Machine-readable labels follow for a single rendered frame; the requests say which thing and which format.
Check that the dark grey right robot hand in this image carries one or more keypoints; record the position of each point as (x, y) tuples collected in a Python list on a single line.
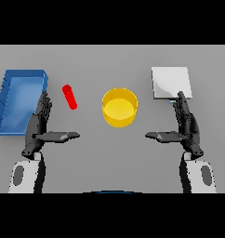
[(188, 127)]

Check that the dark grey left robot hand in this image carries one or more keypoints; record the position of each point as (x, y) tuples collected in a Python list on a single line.
[(37, 127)]

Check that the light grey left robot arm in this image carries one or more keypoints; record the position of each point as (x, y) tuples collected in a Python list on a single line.
[(26, 175)]

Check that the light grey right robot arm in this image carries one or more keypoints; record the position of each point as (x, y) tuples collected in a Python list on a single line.
[(198, 175)]

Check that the red beaker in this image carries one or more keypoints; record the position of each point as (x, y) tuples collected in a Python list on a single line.
[(69, 97)]

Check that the pale square measuring scale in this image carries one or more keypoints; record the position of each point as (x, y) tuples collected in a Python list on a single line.
[(170, 82)]

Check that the yellow bowl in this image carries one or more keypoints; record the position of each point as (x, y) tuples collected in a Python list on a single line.
[(119, 108)]

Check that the blue tray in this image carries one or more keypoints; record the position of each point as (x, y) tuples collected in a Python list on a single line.
[(19, 102)]

